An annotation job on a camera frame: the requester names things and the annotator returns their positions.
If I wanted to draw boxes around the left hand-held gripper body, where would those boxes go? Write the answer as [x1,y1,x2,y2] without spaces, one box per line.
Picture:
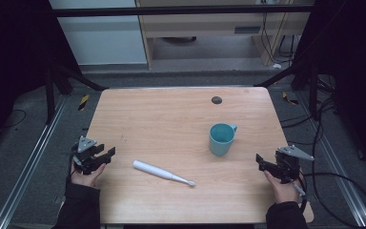
[71,135,100,176]

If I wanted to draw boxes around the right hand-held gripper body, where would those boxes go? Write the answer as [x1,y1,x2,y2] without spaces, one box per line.
[274,144,315,185]

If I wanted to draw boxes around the person's right hand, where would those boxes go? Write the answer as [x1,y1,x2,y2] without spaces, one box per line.
[263,170,305,205]

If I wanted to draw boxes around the person's left hand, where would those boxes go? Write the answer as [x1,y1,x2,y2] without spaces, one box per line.
[70,160,108,188]

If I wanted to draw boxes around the yellow black striped tape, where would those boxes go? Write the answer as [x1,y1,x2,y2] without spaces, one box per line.
[281,91,300,106]
[77,94,91,112]

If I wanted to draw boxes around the teal cup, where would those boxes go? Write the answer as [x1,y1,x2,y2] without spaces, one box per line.
[208,122,238,157]

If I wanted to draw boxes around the white electric toothbrush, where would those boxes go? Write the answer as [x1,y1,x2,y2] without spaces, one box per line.
[132,159,196,188]

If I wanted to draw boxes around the black metal stand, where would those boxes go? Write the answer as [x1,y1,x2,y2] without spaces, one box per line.
[43,58,110,126]
[253,58,320,122]

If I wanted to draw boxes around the white cabinet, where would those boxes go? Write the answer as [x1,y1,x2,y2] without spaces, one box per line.
[48,0,149,67]

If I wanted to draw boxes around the black curtain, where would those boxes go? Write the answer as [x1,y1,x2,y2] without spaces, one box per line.
[0,0,84,160]
[291,0,366,179]

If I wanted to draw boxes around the light wooden desk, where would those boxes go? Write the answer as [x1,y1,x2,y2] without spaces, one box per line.
[134,0,315,70]

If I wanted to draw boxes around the black horizontal bar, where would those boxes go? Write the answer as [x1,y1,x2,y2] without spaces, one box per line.
[48,4,316,19]

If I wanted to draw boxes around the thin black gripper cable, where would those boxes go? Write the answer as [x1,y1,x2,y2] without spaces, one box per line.
[65,152,77,185]

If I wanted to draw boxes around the grey cable plug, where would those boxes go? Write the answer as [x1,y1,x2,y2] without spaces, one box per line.
[293,183,307,198]

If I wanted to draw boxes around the aluminium floor rail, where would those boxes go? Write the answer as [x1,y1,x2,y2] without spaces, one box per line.
[295,91,366,229]
[0,94,70,229]

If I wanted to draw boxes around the black floor cables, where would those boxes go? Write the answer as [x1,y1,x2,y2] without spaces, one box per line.
[278,74,339,147]

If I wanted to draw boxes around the thin black floor cable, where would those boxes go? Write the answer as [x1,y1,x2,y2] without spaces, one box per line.
[0,109,28,130]

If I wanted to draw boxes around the black hanging desk cables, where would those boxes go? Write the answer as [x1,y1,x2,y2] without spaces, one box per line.
[259,0,297,65]

